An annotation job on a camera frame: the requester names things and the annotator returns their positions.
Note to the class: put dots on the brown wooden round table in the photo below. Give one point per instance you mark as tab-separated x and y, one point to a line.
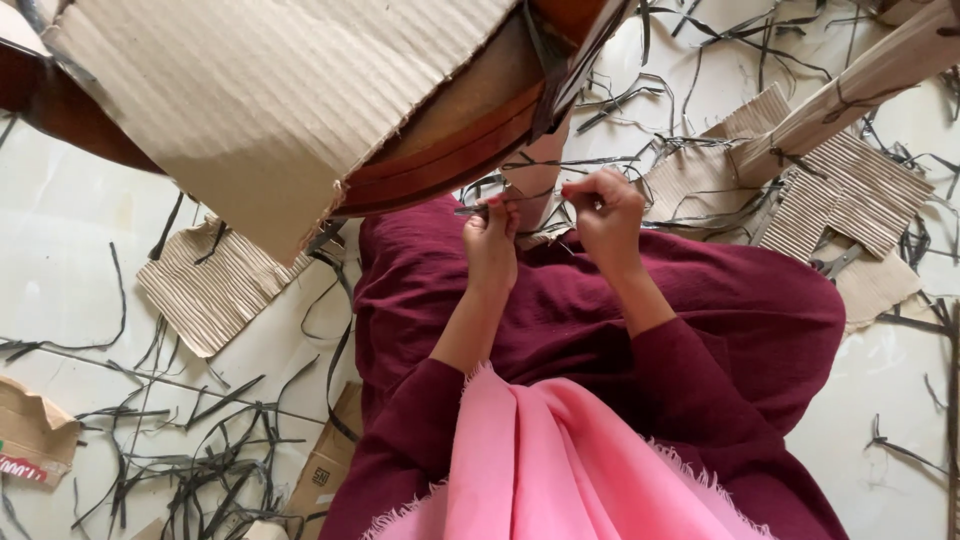
465	127

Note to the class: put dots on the flat brown cardboard piece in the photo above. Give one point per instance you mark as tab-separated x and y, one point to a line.
877	289

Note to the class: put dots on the brown cardboard flap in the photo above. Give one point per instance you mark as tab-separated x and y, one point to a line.
326	465

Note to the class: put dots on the maroon dress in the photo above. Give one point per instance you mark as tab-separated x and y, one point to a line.
720	322

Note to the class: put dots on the person's right hand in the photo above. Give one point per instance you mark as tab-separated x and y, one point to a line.
611	225

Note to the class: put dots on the pink fringed scarf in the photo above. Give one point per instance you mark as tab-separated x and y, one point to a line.
547	465

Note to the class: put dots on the person's left hand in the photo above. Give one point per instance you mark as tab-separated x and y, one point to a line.
491	251

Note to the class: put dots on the cardboard-wrapped table leg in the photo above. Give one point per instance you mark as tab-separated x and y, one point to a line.
538	176
847	94

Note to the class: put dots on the person's right fingers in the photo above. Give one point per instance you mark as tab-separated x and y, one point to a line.
589	196

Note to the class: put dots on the corrugated cardboard piece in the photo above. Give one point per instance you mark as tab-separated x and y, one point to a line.
701	176
847	195
214	285

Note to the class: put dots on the large brown cardboard sheet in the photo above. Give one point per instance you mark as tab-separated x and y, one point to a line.
255	97

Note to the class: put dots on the torn printed cardboard box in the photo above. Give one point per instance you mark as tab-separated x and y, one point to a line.
34	439

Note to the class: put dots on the person's left fingers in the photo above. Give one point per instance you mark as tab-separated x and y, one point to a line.
505	214

